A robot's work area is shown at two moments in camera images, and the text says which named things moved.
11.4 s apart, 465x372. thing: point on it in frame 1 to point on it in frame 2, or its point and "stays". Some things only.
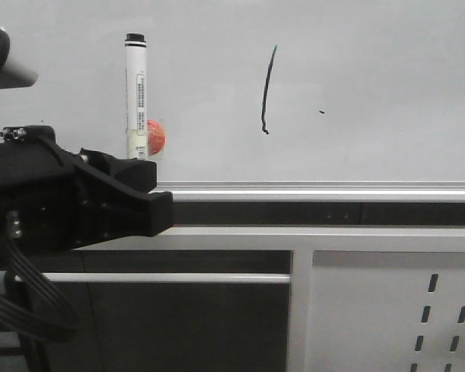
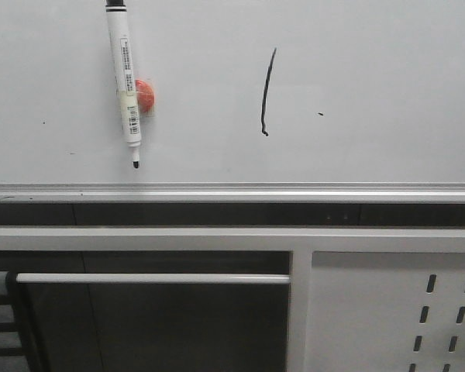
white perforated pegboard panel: (390, 311) stays
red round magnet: (156, 138) to (146, 96)
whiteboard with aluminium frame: (263, 101) stays
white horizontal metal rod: (167, 278) stays
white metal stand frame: (301, 242) stays
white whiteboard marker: (136, 96) to (122, 39)
